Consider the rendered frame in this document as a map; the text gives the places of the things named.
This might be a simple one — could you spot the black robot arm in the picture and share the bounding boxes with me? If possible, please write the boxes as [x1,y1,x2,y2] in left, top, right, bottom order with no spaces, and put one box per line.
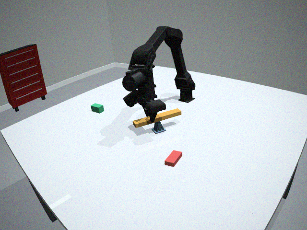
[122,26,196,107]

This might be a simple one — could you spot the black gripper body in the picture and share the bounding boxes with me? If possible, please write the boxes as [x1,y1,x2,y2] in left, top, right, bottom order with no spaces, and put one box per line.
[139,82,166,113]

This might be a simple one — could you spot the red rectangular block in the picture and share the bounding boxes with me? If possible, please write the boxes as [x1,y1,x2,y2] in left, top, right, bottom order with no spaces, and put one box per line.
[164,150,183,167]

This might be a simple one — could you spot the tan wooden plank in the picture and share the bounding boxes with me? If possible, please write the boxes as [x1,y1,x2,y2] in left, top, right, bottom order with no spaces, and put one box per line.
[132,108,182,128]

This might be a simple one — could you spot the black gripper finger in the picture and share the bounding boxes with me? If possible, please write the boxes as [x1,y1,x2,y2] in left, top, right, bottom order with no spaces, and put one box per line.
[148,112,158,122]
[138,102,149,117]

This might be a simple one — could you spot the small green block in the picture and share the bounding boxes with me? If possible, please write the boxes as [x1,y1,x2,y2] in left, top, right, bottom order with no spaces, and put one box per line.
[91,103,104,113]

